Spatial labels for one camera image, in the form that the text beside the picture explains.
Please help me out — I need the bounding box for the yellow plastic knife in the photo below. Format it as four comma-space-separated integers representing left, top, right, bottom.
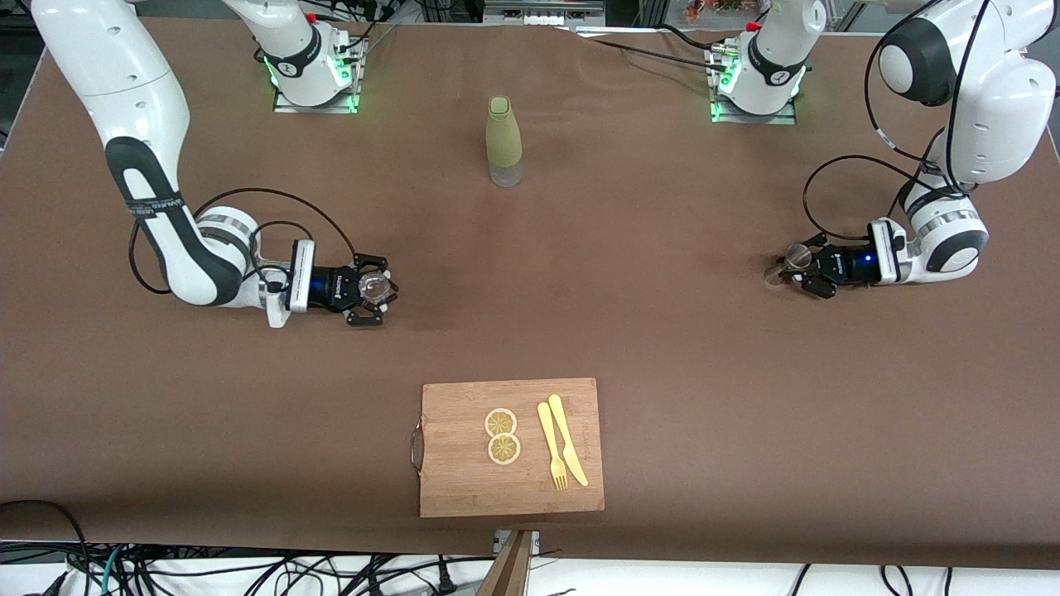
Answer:
547, 393, 590, 488

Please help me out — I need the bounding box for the thick black floor cable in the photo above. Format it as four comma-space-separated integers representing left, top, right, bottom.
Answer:
0, 498, 92, 596

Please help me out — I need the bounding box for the green sleeved glass bottle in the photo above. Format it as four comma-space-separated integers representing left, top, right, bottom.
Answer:
485, 95, 525, 189

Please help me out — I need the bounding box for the grey power strip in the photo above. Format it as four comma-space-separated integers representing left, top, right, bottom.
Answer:
484, 0, 606, 28

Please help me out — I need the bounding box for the black cable on table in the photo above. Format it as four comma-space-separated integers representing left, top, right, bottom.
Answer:
578, 23, 723, 69

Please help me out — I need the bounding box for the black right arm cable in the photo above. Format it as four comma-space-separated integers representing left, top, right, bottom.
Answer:
128, 188, 359, 296

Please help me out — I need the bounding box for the yellow plastic fork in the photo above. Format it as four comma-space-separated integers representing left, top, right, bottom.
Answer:
536, 401, 571, 492

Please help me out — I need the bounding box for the brown table cover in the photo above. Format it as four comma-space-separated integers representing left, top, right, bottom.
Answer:
0, 15, 1060, 572

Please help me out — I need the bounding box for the steel measuring jigger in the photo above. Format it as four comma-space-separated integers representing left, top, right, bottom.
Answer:
763, 243, 817, 288

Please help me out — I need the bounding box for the wooden cutting board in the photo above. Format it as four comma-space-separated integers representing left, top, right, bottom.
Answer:
418, 377, 606, 520

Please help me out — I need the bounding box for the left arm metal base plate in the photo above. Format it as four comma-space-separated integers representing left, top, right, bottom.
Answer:
705, 45, 801, 126

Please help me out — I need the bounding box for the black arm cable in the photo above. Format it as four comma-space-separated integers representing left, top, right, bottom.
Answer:
801, 0, 996, 243
128, 188, 359, 296

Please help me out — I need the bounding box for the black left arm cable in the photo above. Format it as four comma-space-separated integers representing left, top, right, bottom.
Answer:
801, 0, 996, 243

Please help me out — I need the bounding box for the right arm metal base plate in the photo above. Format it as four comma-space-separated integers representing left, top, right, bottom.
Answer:
271, 36, 366, 116

